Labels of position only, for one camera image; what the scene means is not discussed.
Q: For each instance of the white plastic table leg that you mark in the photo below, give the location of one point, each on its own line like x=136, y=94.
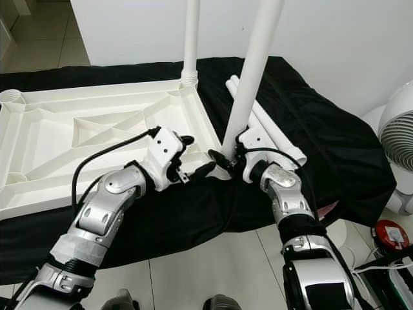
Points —
x=270, y=123
x=191, y=39
x=258, y=64
x=230, y=90

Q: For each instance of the grey robot foot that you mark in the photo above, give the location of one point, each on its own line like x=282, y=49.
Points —
x=117, y=300
x=224, y=303

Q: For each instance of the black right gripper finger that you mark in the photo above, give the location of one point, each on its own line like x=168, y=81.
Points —
x=222, y=160

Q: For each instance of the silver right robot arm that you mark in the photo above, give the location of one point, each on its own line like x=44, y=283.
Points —
x=287, y=194

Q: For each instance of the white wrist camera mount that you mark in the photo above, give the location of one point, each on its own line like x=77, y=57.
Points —
x=168, y=148
x=257, y=143

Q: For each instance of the grey left robot foot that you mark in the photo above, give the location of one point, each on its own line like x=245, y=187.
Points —
x=117, y=300

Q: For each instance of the white round fan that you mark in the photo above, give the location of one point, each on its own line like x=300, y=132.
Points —
x=397, y=148

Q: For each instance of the grey right robot foot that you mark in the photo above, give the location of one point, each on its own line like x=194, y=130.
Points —
x=224, y=303

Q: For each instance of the black table cloth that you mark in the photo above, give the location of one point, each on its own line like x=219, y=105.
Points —
x=329, y=129

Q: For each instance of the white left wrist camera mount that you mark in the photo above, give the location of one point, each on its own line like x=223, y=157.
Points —
x=168, y=148

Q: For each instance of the pink stool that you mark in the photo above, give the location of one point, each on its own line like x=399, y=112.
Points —
x=329, y=207

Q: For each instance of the white plastic children table top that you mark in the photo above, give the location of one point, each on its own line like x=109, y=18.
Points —
x=51, y=142

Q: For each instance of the red round canister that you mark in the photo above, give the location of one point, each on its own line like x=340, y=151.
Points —
x=392, y=234

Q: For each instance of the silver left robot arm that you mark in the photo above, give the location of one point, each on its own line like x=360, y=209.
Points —
x=103, y=213

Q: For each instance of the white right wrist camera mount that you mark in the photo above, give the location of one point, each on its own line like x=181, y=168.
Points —
x=257, y=143

